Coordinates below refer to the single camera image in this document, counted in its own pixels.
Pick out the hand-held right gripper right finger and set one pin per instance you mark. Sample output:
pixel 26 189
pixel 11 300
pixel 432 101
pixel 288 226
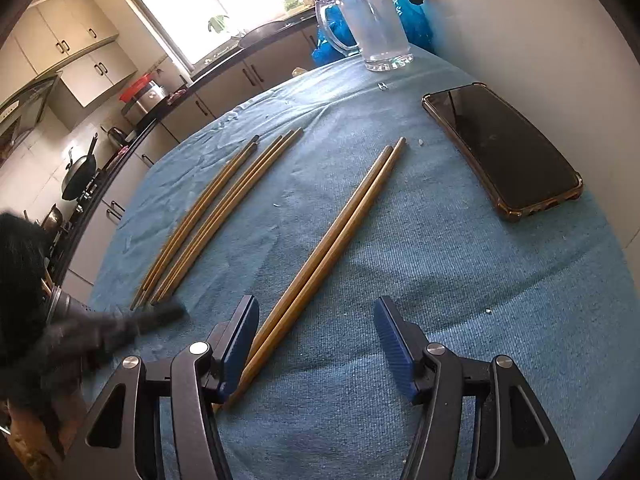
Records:
pixel 395 345

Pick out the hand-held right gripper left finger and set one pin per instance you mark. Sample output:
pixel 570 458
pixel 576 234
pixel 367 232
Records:
pixel 240 345

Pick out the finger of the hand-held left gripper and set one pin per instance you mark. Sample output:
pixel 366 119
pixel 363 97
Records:
pixel 150 321

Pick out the tan wooden chopstick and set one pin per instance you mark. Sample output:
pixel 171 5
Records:
pixel 322 242
pixel 334 241

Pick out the bunch of wooden chopsticks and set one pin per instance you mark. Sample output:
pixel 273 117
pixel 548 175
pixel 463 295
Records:
pixel 227 207

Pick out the blue towel tablecloth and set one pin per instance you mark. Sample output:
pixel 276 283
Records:
pixel 425 270

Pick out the brown cooking pot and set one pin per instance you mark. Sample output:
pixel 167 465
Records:
pixel 52 217

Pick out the black wok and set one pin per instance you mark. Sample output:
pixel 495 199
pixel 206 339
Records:
pixel 77 175

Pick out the dark kettle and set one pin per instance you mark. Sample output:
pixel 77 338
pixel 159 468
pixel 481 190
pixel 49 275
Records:
pixel 116 137

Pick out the black kitchen countertop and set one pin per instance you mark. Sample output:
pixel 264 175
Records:
pixel 150 125

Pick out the range hood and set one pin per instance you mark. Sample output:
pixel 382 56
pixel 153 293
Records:
pixel 27 110

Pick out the pink cloth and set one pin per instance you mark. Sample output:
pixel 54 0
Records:
pixel 176 96

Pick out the small upper kitchen cabinet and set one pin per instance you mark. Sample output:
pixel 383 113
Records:
pixel 100 75

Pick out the upper kitchen cabinet row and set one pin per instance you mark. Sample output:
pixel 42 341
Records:
pixel 65 30

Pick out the kitchen sink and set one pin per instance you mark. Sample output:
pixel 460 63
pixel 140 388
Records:
pixel 260 34

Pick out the blue plastic bag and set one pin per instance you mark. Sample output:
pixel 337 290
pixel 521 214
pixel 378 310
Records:
pixel 417 27

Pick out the kitchen window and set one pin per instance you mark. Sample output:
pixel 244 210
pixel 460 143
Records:
pixel 200 5

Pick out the clear glass mug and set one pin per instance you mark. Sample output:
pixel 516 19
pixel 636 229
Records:
pixel 372 20

